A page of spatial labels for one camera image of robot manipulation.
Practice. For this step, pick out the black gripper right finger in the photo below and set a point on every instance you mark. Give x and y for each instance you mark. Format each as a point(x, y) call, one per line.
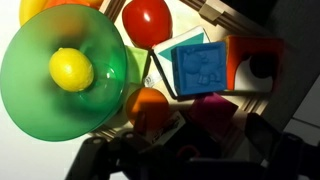
point(287, 154)

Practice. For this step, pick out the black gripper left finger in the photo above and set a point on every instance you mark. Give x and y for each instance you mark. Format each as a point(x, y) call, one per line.
point(99, 159)

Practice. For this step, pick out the orange toy fruit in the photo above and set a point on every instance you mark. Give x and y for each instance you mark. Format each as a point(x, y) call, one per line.
point(152, 103)

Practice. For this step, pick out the wooden tray box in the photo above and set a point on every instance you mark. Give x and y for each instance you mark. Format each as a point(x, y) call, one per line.
point(218, 20)

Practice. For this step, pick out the black letter D cube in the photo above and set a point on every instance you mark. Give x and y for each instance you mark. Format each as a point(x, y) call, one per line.
point(181, 137)

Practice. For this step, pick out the pink foam cube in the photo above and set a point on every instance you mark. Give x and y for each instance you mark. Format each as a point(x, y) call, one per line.
point(213, 113)

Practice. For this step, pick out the yellow toy lemon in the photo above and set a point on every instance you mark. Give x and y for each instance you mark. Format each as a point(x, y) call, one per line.
point(71, 70)

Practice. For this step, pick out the green translucent bowl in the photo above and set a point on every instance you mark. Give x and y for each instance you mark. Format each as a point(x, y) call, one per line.
point(35, 103)

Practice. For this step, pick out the orange shape cube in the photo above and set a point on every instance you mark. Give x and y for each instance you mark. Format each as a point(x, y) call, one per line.
point(253, 63)

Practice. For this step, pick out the blue foam cube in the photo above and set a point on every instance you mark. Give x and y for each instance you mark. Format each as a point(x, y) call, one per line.
point(200, 69)

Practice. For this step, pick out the white teal triangle cube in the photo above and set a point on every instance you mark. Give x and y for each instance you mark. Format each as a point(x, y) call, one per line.
point(164, 54)

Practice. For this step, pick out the red toy tomato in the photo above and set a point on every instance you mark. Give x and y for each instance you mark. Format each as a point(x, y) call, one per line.
point(147, 22)

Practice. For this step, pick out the orange toy cheese wedge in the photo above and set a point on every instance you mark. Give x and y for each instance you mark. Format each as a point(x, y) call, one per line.
point(90, 3)

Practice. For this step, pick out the yellow toy banana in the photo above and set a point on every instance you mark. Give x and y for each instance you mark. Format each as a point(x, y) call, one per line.
point(29, 8)

